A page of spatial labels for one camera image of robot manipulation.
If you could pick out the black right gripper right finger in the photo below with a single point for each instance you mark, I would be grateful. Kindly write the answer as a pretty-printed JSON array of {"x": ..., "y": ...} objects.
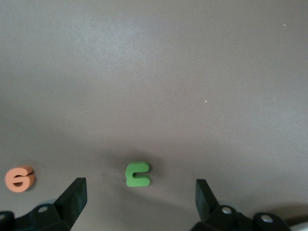
[{"x": 216, "y": 214}]

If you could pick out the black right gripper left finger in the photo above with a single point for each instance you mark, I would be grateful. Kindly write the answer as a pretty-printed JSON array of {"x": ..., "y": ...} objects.
[{"x": 62, "y": 209}]

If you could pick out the orange foam digit 9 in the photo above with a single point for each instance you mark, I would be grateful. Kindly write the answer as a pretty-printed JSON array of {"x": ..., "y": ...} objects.
[{"x": 9, "y": 180}]

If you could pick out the green foam letter u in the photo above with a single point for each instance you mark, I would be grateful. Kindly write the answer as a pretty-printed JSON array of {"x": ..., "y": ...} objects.
[{"x": 130, "y": 174}]

